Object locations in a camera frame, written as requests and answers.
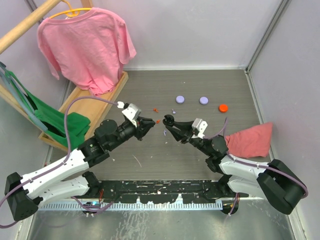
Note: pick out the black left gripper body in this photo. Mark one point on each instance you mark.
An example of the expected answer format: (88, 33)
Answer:
(139, 128)

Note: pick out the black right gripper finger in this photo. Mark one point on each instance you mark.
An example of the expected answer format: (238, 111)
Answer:
(183, 125)
(176, 133)

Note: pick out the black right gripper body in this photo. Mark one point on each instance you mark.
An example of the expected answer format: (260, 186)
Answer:
(197, 142)

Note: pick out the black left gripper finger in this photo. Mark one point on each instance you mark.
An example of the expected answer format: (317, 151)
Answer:
(146, 120)
(144, 129)

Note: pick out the black earbud charging case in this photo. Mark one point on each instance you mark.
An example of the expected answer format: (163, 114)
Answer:
(168, 120)

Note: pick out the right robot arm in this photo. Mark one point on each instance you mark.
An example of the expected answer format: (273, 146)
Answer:
(272, 181)

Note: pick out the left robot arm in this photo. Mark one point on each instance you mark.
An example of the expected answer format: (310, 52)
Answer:
(69, 176)

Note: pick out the left lilac earbud case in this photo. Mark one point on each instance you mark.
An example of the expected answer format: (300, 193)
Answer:
(180, 99)

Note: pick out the lilac earbud case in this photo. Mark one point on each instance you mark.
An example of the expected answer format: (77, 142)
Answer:
(203, 100)
(180, 99)

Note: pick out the right lilac earbud case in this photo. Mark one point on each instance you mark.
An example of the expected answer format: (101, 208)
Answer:
(203, 100)

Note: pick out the orange earbud case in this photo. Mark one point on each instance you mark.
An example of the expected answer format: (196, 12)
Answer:
(223, 108)

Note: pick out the salmon pink folded cloth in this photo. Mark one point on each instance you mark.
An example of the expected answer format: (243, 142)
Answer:
(251, 142)

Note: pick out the wooden rack base tray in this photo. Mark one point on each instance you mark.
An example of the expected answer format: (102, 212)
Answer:
(94, 110)

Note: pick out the green t-shirt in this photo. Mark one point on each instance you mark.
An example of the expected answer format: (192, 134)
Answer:
(77, 124)

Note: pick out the pink t-shirt on hanger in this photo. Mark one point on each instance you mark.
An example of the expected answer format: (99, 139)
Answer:
(90, 50)

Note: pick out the grey-blue clothes hanger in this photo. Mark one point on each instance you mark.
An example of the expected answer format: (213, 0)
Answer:
(13, 86)

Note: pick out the yellow clothes hanger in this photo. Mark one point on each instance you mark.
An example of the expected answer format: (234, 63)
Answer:
(72, 12)

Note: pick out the wooden hanging rod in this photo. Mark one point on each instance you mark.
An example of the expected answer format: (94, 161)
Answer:
(14, 34)

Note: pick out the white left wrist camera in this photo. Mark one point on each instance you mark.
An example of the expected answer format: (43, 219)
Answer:
(131, 112)

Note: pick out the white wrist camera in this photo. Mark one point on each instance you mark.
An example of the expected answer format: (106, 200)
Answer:
(198, 128)
(131, 112)

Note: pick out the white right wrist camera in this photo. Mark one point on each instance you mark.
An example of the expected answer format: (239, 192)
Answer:
(198, 128)

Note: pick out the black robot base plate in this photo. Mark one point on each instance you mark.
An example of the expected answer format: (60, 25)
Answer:
(160, 191)

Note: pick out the grey slotted cable duct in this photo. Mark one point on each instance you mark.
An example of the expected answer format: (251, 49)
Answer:
(176, 206)

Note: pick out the aluminium corner frame post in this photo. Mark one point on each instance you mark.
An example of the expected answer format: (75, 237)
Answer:
(267, 33)

